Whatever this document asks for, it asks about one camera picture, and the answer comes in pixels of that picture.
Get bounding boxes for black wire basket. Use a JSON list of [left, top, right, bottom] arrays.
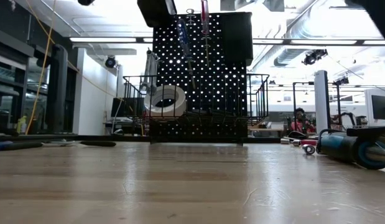
[[122, 73, 271, 127]]

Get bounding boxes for ceiling light bar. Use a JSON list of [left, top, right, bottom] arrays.
[[251, 39, 385, 47], [69, 36, 154, 44]]

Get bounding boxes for black ceiling fixture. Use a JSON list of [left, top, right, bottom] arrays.
[[302, 49, 330, 67]]

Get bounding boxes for yellow cable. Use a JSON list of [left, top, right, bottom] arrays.
[[24, 0, 124, 135]]

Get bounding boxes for large blue clear screwdriver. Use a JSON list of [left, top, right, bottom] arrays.
[[175, 18, 197, 90]]

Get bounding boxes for tall black plastic bin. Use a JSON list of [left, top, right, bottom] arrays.
[[219, 11, 254, 67]]

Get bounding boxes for wide black plastic bin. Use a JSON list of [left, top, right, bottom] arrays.
[[136, 0, 178, 29]]

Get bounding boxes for red clear screwdriver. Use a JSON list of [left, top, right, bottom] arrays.
[[200, 0, 211, 67]]

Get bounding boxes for white tower fan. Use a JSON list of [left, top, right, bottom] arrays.
[[313, 70, 332, 134]]

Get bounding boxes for grey ventilation duct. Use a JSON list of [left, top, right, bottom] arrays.
[[272, 47, 308, 68]]

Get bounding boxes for black handled pliers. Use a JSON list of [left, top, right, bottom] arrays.
[[41, 139, 118, 148]]

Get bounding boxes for dark storage shelf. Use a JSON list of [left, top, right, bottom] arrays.
[[0, 24, 36, 135]]

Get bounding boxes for silver pegboard hook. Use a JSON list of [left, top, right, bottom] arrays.
[[185, 8, 197, 26]]

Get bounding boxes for black blue grip screwdriver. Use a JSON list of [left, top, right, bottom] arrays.
[[315, 130, 385, 171]]

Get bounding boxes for person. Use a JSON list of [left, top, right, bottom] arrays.
[[288, 107, 318, 135]]

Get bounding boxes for yellow green bottle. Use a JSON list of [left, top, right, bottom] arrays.
[[16, 114, 28, 134]]

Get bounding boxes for black pipe frame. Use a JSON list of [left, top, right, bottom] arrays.
[[292, 82, 315, 110]]

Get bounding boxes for round black lamp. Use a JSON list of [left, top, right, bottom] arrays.
[[104, 55, 119, 69]]

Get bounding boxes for white tape roll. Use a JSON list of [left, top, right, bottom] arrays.
[[143, 84, 188, 118]]

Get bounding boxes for black pegboard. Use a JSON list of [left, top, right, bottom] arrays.
[[148, 12, 254, 146]]

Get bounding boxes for black computer monitor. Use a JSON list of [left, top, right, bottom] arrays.
[[370, 95, 385, 121], [110, 97, 146, 118]]

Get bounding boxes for black tripod stand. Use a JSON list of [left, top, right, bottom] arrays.
[[332, 76, 351, 125]]

